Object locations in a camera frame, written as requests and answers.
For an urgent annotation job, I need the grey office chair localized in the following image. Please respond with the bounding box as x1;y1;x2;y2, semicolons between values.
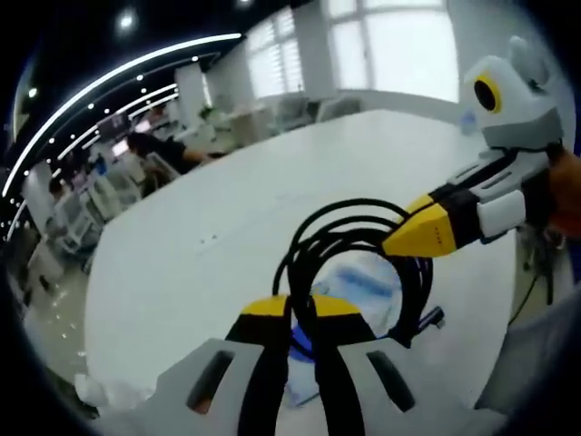
471;290;581;419

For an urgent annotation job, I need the black cable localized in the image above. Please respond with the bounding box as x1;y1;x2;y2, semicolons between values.
271;197;448;360

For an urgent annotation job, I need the person's right hand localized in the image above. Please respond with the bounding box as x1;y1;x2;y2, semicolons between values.
550;151;581;229

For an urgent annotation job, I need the window with blinds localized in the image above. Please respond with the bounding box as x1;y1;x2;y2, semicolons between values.
246;8;304;100

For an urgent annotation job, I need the clear packet of blue masks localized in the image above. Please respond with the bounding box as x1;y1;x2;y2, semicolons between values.
290;253;412;408

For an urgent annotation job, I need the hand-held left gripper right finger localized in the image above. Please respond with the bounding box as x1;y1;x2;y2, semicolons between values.
310;293;510;436

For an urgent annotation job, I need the row of office workstations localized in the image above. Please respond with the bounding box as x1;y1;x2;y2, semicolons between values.
26;113;151;258

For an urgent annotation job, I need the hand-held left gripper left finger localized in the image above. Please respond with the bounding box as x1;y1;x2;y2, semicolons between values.
93;293;292;436

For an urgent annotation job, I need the curved ceiling light strip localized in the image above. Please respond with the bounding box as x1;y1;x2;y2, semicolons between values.
0;32;242;197

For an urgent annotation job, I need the white table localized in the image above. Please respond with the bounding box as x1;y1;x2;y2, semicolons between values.
84;108;523;410

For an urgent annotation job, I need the white office chair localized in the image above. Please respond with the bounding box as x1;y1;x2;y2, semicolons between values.
317;94;364;123

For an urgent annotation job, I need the small blue packet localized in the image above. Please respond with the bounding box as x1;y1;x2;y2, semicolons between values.
458;110;478;136

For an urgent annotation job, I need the large bright window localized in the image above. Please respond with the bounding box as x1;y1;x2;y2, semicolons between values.
328;0;460;102

